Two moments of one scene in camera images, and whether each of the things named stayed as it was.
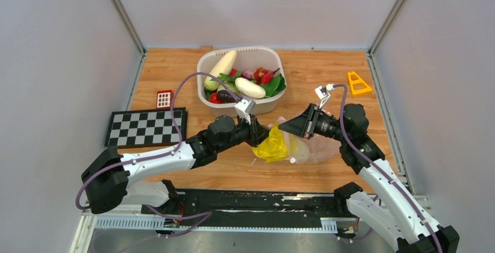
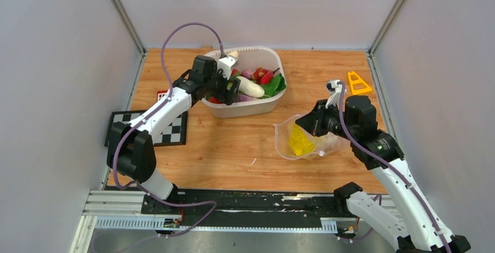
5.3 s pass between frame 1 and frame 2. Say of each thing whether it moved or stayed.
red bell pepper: stayed
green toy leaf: stayed
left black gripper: moved
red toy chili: stayed
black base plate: stayed
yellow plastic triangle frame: stayed
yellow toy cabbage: moved
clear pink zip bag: moved
